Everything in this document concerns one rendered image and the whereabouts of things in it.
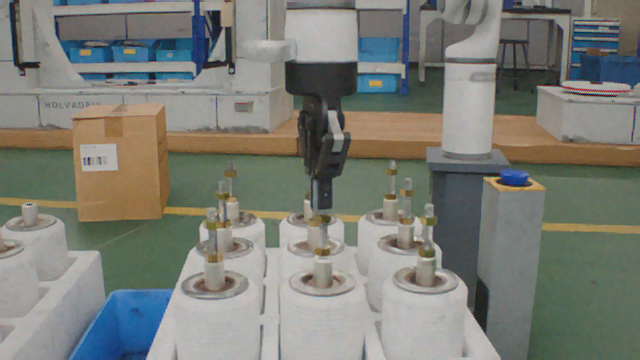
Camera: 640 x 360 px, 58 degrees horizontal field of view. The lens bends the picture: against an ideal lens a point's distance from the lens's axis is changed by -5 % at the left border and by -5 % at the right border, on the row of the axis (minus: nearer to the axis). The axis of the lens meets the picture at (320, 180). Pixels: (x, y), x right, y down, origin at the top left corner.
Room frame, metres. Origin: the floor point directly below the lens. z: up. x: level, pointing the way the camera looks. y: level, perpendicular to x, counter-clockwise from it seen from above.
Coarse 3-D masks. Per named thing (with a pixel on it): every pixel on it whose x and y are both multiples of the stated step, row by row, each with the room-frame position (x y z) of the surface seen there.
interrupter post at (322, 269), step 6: (318, 258) 0.63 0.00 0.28; (330, 258) 0.63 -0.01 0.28; (318, 264) 0.62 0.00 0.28; (324, 264) 0.62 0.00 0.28; (330, 264) 0.62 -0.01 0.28; (318, 270) 0.62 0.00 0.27; (324, 270) 0.62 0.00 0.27; (330, 270) 0.62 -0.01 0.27; (318, 276) 0.62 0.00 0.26; (324, 276) 0.62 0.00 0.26; (330, 276) 0.62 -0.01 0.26; (318, 282) 0.62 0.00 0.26; (324, 282) 0.62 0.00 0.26; (330, 282) 0.62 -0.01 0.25
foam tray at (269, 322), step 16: (272, 256) 0.90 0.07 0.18; (272, 272) 0.83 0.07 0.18; (272, 288) 0.77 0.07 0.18; (272, 304) 0.72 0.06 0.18; (368, 304) 0.73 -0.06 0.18; (272, 320) 0.68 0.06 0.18; (368, 320) 0.68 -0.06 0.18; (160, 336) 0.63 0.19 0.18; (272, 336) 0.64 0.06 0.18; (368, 336) 0.64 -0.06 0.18; (464, 336) 0.64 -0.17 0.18; (480, 336) 0.63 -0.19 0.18; (160, 352) 0.60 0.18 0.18; (176, 352) 0.62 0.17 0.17; (272, 352) 0.60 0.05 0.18; (368, 352) 0.60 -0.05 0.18; (464, 352) 0.63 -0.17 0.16; (480, 352) 0.60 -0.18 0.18
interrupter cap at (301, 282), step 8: (304, 272) 0.65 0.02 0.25; (312, 272) 0.65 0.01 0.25; (336, 272) 0.65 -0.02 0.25; (344, 272) 0.65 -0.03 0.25; (288, 280) 0.63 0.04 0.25; (296, 280) 0.63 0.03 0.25; (304, 280) 0.63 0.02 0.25; (312, 280) 0.64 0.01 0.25; (336, 280) 0.64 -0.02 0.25; (344, 280) 0.63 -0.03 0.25; (352, 280) 0.63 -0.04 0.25; (296, 288) 0.61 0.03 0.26; (304, 288) 0.61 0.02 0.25; (312, 288) 0.61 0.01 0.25; (320, 288) 0.61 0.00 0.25; (328, 288) 0.61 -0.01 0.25; (336, 288) 0.61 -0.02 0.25; (344, 288) 0.61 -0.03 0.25; (352, 288) 0.61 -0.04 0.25; (312, 296) 0.59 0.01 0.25; (320, 296) 0.59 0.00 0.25; (328, 296) 0.59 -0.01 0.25; (336, 296) 0.59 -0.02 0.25
